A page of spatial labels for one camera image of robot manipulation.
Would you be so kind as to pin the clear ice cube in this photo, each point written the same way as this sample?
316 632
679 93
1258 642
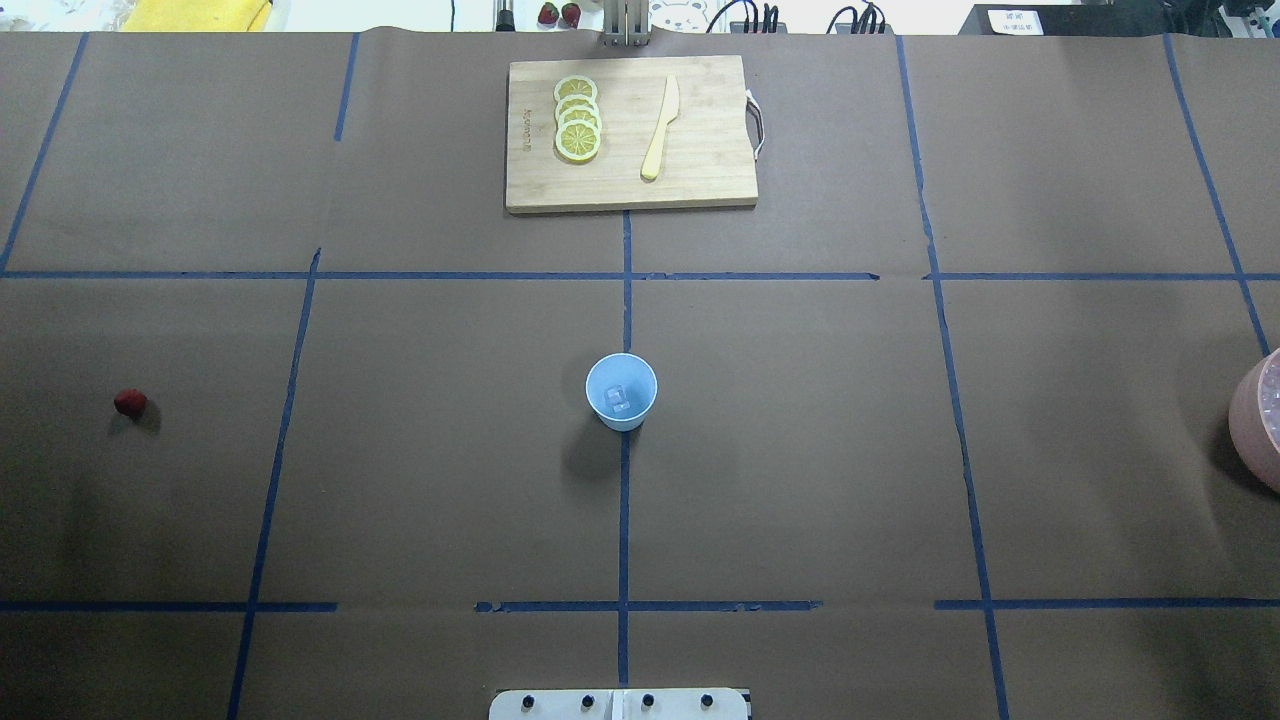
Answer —
618 401

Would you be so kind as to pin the light blue plastic cup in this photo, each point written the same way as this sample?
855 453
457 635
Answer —
631 371

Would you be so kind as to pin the pile of ice cubes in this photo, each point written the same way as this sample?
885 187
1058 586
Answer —
1268 397

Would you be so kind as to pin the yellow plastic knife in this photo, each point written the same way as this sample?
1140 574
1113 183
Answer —
668 112

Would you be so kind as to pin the bamboo cutting board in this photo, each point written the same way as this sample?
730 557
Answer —
709 160

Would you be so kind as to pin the lemon slice four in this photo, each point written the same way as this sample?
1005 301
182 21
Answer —
578 149

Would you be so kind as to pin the lemon slice three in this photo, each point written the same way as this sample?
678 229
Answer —
577 128

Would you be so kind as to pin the lemon slice two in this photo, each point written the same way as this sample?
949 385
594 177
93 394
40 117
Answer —
577 107

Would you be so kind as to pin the lemon slice one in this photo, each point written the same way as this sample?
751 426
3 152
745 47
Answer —
576 88

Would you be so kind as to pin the strawberry on tray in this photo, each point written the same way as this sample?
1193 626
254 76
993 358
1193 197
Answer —
549 15
570 14

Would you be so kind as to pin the red strawberry on table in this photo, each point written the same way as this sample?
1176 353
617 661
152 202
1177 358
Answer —
131 403

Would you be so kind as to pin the black power strip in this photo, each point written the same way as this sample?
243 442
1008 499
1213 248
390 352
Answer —
1101 19

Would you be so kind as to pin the yellow cloth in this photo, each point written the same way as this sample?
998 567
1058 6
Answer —
198 16

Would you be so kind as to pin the pink bowl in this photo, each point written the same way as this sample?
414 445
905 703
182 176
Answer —
1247 434

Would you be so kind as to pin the aluminium frame post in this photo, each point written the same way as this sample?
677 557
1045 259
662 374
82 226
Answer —
626 23

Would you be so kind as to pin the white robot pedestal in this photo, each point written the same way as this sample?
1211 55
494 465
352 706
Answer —
622 703

